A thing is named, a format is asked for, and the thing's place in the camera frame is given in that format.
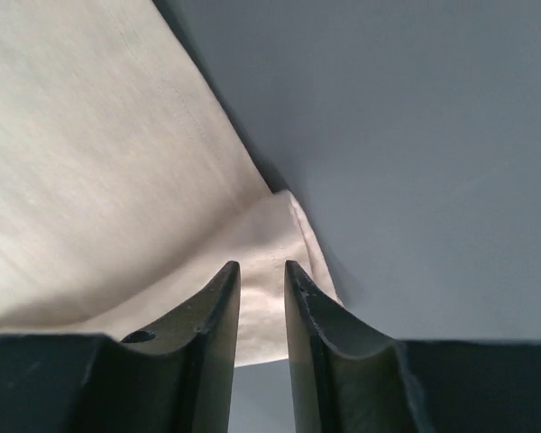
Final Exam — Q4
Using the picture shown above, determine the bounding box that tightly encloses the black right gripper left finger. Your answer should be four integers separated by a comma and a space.
0, 262, 240, 432

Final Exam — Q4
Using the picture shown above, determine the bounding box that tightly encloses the beige t shirt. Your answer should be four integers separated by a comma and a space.
0, 1, 335, 366

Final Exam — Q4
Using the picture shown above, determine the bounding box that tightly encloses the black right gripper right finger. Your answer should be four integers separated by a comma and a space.
284, 261, 541, 432

